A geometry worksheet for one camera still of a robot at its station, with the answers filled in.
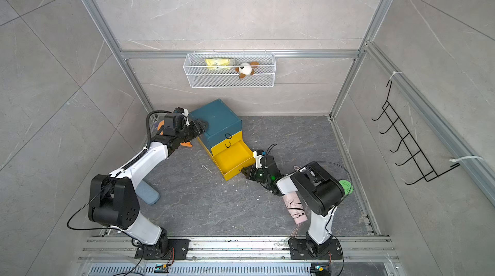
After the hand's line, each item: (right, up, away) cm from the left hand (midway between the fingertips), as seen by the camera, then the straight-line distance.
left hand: (206, 123), depth 88 cm
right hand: (+17, -23, +4) cm, 29 cm away
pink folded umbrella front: (+40, -37, -7) cm, 55 cm away
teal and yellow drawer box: (+8, -7, 0) cm, 11 cm away
